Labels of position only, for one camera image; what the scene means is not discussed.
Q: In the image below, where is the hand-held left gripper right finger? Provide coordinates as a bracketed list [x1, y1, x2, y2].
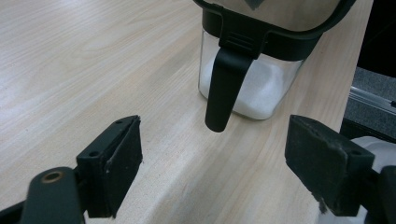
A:
[284, 114, 376, 217]

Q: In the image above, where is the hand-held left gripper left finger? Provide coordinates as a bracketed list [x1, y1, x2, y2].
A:
[76, 115, 144, 218]

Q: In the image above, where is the glass jar with black lid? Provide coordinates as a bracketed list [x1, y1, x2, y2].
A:
[192, 0, 358, 133]

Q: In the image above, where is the black curtain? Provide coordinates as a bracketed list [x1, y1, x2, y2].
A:
[358, 0, 396, 78]

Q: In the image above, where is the aluminium floor rail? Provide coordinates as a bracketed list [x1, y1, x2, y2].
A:
[348, 85, 396, 116]

